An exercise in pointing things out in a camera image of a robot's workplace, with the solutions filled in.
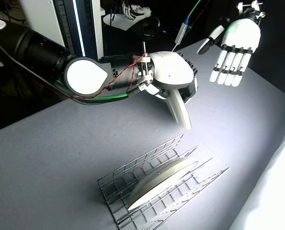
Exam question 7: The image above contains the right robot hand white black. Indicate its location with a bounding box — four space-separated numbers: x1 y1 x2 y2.
148 50 200 106

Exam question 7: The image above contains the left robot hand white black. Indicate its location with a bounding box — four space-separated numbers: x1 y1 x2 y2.
196 17 262 87

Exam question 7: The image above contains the white plate with grey print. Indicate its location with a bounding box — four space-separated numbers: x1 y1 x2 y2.
165 89 193 130

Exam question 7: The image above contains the plain white plate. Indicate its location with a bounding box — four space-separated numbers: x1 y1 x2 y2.
127 157 199 211

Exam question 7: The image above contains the black box with blue light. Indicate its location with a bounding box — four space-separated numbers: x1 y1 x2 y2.
142 16 171 38

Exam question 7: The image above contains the white skeleton hand model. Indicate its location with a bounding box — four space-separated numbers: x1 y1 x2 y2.
119 0 152 21

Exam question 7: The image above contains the white paper sheet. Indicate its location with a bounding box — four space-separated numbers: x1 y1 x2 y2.
102 11 161 31

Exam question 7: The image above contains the white robot lift column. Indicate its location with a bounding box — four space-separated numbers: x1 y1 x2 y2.
19 0 105 60

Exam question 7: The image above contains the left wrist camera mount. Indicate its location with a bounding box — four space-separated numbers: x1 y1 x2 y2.
237 0 267 24

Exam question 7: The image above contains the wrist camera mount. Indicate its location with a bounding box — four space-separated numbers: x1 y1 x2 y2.
237 0 267 24
132 42 164 100

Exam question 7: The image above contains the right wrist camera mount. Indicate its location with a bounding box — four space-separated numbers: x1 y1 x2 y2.
132 42 164 100

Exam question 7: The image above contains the silver cable adapter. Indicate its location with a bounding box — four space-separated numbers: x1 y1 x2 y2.
173 23 190 52

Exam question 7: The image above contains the thin red wire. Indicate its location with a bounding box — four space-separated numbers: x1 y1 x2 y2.
190 0 211 27

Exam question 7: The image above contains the green cable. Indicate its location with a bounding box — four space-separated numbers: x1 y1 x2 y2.
185 0 203 24

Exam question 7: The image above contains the metal wire dish rack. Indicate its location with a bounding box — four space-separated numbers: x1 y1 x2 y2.
97 133 230 230

